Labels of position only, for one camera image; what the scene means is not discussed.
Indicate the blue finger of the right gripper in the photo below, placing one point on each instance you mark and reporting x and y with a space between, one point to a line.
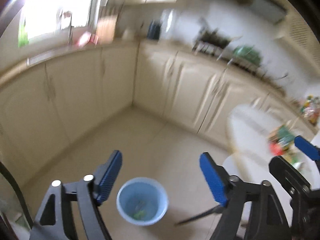
307 148

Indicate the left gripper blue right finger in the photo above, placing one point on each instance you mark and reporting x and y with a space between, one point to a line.
216 177

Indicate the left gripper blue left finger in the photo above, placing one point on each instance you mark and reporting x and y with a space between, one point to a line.
105 177

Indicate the blue trash bin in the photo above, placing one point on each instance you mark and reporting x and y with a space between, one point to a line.
142 201

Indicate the green gold snack bag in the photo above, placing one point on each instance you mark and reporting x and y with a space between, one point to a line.
281 135

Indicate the condiment bottles group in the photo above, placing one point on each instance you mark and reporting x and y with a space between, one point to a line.
310 109

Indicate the green electric cooker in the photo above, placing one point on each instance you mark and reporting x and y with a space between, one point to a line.
248 53

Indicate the red dish rack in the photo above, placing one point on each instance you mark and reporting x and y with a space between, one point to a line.
87 38

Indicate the black electric kettle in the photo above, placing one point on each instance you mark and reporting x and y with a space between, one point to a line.
154 30

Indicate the wooden cutting board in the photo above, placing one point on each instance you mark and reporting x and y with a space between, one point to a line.
106 28

